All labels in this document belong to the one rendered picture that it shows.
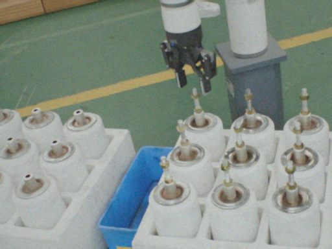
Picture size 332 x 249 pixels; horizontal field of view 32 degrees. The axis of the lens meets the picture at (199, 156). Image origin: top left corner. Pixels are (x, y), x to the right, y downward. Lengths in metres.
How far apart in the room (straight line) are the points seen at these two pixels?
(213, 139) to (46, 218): 0.40
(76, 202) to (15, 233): 0.14
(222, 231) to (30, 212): 0.41
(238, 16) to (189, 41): 0.25
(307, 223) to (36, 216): 0.56
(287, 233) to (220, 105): 0.82
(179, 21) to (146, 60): 1.04
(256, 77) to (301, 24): 0.84
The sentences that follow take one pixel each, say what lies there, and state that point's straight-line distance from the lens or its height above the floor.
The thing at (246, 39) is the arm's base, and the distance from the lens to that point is 1.40.
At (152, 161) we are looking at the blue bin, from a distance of 1.51.
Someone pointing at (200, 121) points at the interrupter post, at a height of 0.26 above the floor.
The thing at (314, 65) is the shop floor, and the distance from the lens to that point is 1.97.
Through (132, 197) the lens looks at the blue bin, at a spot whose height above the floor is 0.05.
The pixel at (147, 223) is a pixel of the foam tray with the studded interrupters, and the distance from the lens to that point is 1.18.
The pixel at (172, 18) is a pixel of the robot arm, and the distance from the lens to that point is 1.14.
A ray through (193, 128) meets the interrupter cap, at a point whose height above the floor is 0.25.
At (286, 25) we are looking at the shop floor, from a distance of 2.26.
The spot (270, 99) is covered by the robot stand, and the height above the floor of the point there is 0.18.
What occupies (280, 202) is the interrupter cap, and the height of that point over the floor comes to 0.25.
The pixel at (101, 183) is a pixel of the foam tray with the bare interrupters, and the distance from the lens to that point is 1.35.
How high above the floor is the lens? 0.98
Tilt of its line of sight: 37 degrees down
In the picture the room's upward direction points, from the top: 11 degrees counter-clockwise
